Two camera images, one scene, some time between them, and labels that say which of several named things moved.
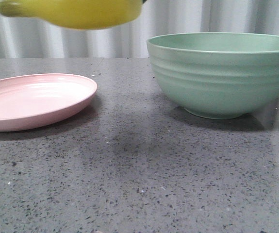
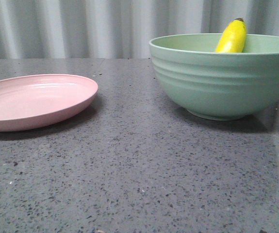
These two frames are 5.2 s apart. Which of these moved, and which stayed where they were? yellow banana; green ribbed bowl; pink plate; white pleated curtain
Moved: yellow banana
Stayed: white pleated curtain; green ribbed bowl; pink plate
